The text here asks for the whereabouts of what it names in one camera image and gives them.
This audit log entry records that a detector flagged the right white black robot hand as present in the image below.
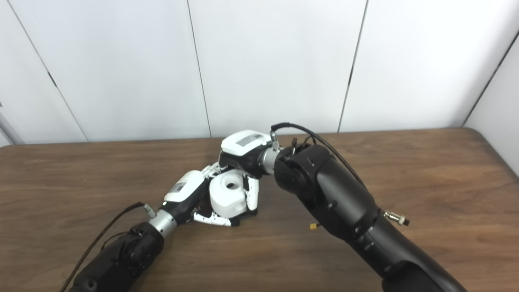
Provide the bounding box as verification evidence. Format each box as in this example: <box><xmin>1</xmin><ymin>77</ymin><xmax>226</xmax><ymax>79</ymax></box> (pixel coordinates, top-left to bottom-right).
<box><xmin>218</xmin><ymin>130</ymin><xmax>273</xmax><ymax>211</ymax></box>

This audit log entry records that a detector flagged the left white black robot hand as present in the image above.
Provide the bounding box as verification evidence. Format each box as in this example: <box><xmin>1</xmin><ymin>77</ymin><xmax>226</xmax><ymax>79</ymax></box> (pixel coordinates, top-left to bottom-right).
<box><xmin>160</xmin><ymin>162</ymin><xmax>240</xmax><ymax>227</ymax></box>

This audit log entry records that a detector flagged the round white piece with holes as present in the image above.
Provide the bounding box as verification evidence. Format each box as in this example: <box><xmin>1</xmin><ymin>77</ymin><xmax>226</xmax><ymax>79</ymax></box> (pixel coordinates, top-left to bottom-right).
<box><xmin>209</xmin><ymin>170</ymin><xmax>249</xmax><ymax>217</ymax></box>

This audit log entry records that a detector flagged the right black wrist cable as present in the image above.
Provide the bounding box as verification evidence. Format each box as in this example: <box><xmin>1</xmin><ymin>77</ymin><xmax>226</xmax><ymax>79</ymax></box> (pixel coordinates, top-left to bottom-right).
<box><xmin>270</xmin><ymin>122</ymin><xmax>410</xmax><ymax>226</ymax></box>

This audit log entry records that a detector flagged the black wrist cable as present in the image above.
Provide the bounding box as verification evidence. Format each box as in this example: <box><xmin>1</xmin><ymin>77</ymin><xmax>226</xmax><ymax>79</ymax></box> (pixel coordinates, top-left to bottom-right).
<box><xmin>60</xmin><ymin>202</ymin><xmax>157</xmax><ymax>292</ymax></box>
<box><xmin>270</xmin><ymin>122</ymin><xmax>410</xmax><ymax>226</ymax></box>

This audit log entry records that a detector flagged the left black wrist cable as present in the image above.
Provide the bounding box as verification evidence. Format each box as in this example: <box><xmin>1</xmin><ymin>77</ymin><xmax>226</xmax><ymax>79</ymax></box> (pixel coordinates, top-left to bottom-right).
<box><xmin>60</xmin><ymin>202</ymin><xmax>157</xmax><ymax>292</ymax></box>

